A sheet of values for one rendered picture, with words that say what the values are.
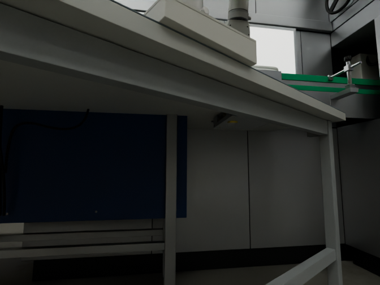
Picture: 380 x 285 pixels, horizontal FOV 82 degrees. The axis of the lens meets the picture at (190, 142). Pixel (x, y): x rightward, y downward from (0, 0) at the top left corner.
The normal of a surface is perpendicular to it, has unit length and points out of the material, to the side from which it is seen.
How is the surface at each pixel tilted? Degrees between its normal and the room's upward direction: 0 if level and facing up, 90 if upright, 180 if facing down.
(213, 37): 90
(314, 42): 90
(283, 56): 90
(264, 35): 90
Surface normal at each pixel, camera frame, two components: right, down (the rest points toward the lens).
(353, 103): 0.15, -0.11
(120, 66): 0.63, -0.08
